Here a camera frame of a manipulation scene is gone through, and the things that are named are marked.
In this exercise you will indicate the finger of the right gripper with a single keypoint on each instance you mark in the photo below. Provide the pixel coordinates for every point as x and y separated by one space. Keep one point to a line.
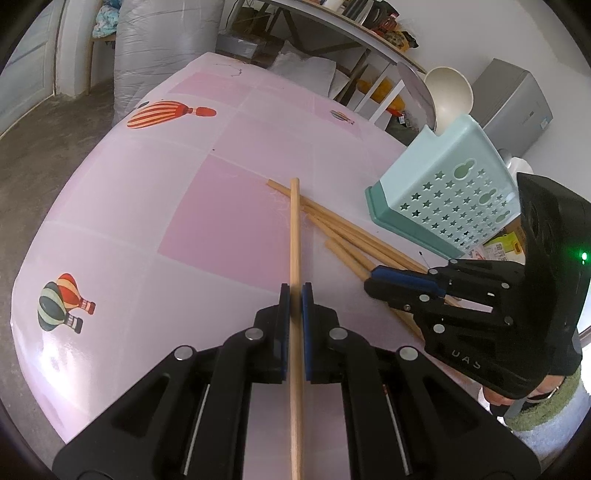
395 296
408 279

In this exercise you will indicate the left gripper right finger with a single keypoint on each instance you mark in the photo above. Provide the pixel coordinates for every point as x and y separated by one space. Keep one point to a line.
405 418

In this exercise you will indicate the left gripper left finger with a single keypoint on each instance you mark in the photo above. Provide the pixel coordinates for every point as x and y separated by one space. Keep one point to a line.
187 417

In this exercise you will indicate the wooden chopstick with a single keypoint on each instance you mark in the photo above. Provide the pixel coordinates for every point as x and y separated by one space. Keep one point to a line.
342 235
397 255
357 254
363 274

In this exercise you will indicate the translucent round ladle spoon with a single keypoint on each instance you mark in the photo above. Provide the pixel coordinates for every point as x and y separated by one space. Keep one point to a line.
452 95

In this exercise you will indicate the wooden chopstick across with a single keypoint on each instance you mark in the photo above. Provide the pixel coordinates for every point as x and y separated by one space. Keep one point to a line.
296 362

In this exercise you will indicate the steel spoon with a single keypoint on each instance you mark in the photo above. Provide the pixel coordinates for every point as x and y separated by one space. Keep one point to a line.
419 92
505 155

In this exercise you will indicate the steel spoon front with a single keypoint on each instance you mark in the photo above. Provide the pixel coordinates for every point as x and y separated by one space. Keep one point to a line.
419 92

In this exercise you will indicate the person's right hand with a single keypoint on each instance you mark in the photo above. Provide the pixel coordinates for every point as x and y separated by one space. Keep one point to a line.
544 391

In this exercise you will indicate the white rice bag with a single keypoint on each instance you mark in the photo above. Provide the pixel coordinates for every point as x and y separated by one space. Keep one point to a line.
502 248

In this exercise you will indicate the mint green utensil holder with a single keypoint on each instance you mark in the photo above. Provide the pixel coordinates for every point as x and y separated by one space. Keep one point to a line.
448 193

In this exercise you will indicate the pink balloon tablecloth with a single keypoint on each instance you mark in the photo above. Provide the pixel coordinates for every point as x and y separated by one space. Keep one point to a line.
175 230

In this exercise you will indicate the silver refrigerator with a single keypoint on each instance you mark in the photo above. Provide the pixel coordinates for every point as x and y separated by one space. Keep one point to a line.
510 107

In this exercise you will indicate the white side table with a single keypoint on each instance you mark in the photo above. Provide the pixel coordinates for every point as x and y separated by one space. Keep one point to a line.
356 36

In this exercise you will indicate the white pillow under table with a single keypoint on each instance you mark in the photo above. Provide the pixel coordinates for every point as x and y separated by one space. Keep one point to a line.
317 74

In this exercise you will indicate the snack packages pile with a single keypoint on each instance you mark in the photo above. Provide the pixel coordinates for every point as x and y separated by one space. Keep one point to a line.
383 21

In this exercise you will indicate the large wrapped white bundle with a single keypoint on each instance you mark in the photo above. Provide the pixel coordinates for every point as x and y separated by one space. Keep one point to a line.
154 40

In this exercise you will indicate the white door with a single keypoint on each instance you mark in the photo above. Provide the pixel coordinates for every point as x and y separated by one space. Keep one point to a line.
28 78

